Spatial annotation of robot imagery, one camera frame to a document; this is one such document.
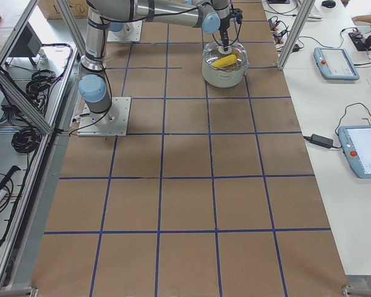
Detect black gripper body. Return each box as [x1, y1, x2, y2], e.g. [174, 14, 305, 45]
[219, 17, 230, 37]

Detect yellow corn cob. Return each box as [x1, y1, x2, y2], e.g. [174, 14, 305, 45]
[211, 54, 237, 68]

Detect glass pot lid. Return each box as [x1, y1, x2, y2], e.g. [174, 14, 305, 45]
[203, 41, 249, 72]

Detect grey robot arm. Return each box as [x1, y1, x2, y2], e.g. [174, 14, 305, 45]
[81, 1, 226, 116]

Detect pale green cooking pot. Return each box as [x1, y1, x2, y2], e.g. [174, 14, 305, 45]
[201, 42, 250, 88]

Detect black computer mouse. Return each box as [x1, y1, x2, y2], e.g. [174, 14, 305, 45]
[321, 0, 336, 9]

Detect far blue teach pendant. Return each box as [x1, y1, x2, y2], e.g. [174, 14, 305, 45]
[313, 48, 360, 81]

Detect blue teach pendant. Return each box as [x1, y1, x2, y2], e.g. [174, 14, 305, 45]
[338, 125, 371, 179]
[313, 48, 360, 81]

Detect black electronic device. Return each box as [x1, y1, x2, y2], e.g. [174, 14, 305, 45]
[348, 30, 371, 51]

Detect black power brick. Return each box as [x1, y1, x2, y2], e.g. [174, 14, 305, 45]
[303, 134, 333, 149]

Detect cardboard box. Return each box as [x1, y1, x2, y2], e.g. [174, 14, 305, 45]
[38, 0, 92, 19]

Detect near blue teach pendant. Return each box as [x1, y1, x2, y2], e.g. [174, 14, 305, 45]
[338, 125, 371, 179]

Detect black monitor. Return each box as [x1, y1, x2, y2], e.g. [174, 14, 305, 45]
[9, 22, 42, 66]

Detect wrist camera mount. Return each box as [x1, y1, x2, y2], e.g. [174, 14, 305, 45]
[229, 5, 243, 25]

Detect right aluminium frame post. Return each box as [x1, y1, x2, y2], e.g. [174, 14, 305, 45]
[277, 0, 315, 71]

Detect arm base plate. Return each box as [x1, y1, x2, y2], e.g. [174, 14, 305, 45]
[107, 21, 142, 43]
[76, 97, 131, 137]

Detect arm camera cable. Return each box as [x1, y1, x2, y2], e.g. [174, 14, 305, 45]
[70, 0, 244, 137]

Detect coiled black cables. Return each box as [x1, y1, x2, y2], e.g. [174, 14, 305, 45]
[0, 43, 75, 254]

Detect aluminium frame rail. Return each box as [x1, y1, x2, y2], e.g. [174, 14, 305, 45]
[0, 1, 83, 291]

